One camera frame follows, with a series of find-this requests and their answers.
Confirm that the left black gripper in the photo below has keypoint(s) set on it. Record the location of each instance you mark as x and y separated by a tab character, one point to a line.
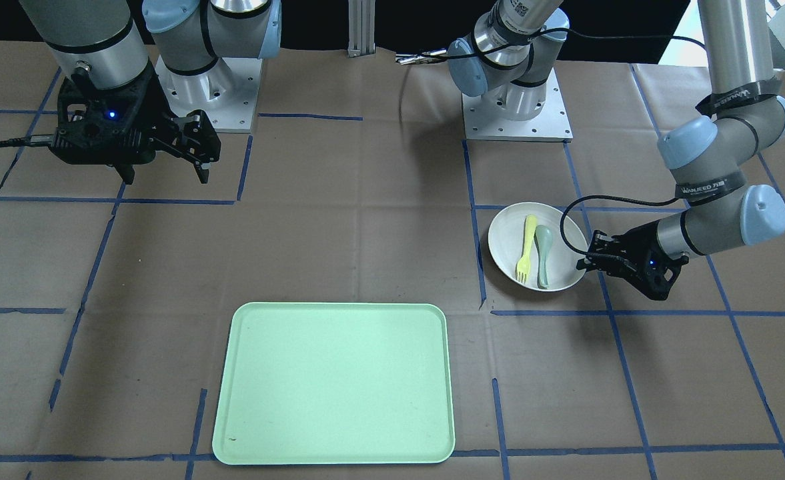
640	244

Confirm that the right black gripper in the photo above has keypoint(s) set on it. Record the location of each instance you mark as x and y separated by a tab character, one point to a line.
154	112

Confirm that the yellow plastic fork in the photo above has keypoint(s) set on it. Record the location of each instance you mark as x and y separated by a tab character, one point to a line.
524	263

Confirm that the white round plate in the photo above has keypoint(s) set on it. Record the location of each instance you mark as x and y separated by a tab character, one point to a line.
533	248

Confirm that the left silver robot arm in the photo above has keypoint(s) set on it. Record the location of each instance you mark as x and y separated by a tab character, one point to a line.
516	43

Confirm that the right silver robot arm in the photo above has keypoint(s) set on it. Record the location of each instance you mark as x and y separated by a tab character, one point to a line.
191	36

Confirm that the teal plastic spoon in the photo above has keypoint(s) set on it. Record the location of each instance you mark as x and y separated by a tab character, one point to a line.
544	240

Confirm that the brown paper table cover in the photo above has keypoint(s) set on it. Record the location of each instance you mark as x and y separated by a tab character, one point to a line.
357	185

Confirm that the light green plastic tray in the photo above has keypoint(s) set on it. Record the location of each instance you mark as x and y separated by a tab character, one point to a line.
335	383

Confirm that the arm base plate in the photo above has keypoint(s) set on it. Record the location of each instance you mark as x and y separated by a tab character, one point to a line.
228	92
517	113

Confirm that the aluminium frame post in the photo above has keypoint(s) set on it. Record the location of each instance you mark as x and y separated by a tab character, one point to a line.
361	17

